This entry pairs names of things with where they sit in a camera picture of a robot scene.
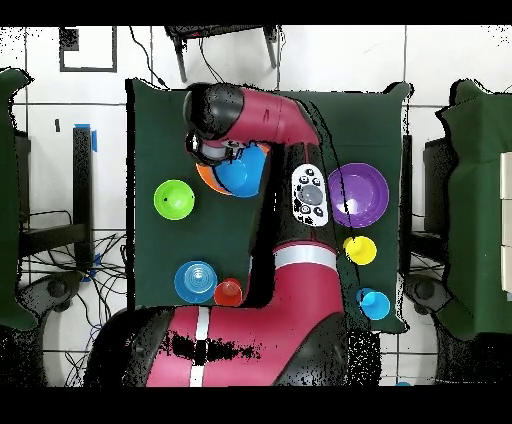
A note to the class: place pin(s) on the grey square frame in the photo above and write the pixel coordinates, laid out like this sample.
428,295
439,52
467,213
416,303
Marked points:
88,70

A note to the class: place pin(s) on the dark green tablecloth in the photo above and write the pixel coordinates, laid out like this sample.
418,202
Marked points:
200,236

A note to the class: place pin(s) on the purple bowl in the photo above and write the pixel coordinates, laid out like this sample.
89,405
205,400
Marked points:
364,188

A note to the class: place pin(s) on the black table frame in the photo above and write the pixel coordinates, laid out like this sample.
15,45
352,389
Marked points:
82,180
434,180

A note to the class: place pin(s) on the blue tape strip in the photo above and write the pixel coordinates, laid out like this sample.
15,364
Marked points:
94,140

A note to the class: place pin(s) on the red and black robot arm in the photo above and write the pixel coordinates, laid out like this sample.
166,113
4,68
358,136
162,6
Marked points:
280,300

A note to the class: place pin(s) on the large blue bowl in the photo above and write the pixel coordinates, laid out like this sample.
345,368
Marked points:
244,176

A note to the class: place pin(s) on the green bowl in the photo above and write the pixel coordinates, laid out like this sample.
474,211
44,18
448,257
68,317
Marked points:
174,200

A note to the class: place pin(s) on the dark green cloth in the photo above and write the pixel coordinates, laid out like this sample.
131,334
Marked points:
8,200
476,200

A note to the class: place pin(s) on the blue cup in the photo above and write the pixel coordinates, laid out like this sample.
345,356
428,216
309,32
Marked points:
376,306

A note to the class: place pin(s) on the small light blue bowl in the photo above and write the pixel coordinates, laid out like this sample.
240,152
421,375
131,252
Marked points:
194,282

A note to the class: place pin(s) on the black metal stand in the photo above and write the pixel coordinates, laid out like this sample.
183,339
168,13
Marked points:
180,60

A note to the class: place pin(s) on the red cup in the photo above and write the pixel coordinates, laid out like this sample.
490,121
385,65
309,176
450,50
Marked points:
228,294

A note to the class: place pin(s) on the yellow cup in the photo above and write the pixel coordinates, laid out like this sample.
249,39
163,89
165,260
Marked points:
362,251

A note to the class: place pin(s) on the black floor base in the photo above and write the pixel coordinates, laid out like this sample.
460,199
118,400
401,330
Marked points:
426,290
56,288

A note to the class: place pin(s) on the large orange bowl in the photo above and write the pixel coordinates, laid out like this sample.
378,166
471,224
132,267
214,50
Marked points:
208,178

